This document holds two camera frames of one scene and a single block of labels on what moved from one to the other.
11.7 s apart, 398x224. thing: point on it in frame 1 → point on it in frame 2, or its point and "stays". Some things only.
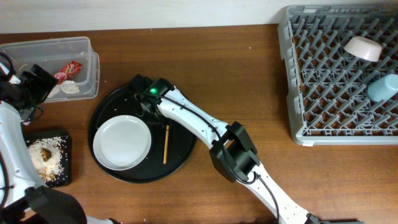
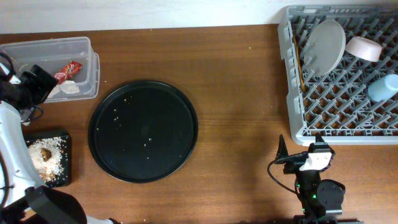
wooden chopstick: (166, 145) → (300, 71)
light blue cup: (383, 88) stays
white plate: (121, 142) → (324, 46)
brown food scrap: (46, 154) stays
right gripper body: (153, 114) → (328, 166)
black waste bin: (50, 153) stays
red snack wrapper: (68, 72) stays
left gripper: (47, 88) stays
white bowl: (364, 48) stays
